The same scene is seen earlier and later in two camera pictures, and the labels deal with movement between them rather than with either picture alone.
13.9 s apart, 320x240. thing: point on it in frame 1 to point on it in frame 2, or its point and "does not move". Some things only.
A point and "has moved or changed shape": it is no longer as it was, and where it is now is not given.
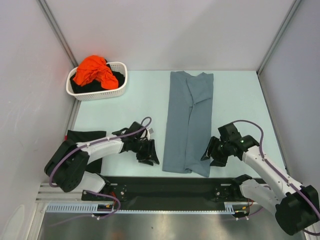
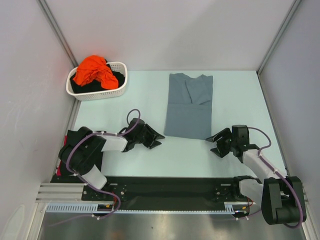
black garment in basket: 95,86 does not move
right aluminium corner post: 294,7 does not move
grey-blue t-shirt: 189,127 has moved or changed shape
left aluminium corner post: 46,11 does not move
